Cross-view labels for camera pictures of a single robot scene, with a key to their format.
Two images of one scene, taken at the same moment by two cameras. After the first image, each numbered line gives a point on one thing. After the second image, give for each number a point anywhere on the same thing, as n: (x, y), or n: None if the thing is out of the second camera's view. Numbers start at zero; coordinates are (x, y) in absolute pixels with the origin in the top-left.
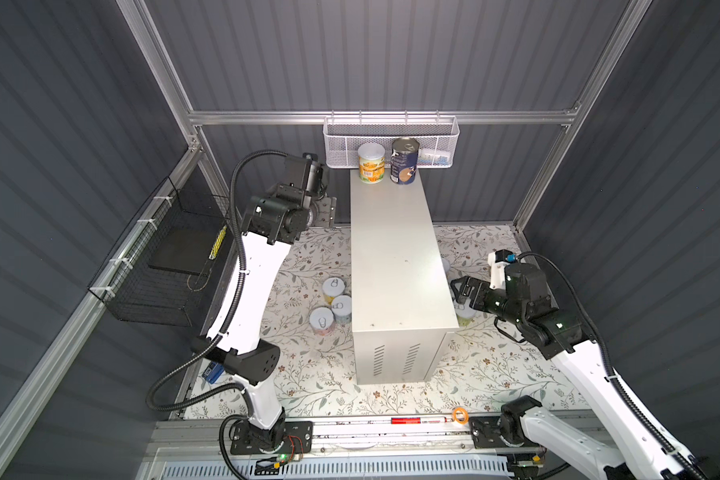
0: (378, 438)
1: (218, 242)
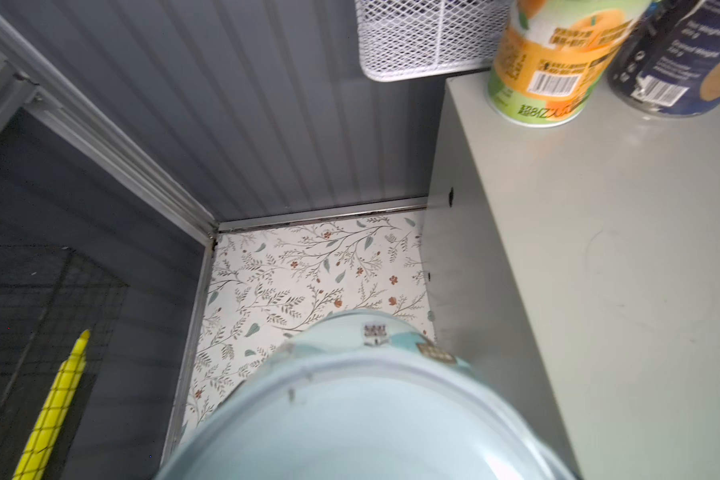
0: None
1: (53, 411)
